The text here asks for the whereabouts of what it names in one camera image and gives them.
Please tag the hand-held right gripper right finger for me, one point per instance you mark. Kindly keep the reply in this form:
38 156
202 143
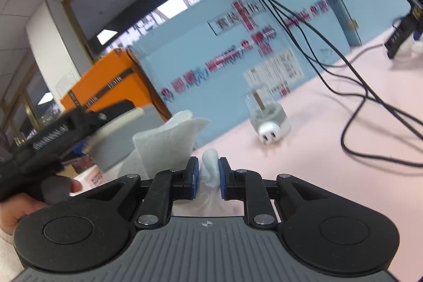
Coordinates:
222 181

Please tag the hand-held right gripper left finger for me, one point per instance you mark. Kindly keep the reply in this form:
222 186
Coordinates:
193 178

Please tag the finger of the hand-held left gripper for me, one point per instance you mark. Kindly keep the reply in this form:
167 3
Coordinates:
112 112

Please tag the grey container with white lid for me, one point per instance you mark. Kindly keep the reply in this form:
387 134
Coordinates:
119 140

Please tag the white cleaning cloth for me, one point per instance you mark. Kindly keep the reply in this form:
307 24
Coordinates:
165 140

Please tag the person's left hand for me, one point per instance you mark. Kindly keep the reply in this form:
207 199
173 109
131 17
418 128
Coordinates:
19 211

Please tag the orange box with black bands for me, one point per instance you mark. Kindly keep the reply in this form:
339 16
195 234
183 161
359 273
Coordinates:
109 83

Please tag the rectangular ceiling light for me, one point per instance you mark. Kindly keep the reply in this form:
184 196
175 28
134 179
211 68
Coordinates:
107 36
46 98

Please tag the small pink printed box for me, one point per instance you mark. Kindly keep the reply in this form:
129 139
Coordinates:
94 181

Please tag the white power adapter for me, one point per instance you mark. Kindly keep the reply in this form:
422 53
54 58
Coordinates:
270 132

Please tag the large light blue carton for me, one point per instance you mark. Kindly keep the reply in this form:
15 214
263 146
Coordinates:
205 37

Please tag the framed wall notice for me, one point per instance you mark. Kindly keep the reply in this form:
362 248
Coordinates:
67 85

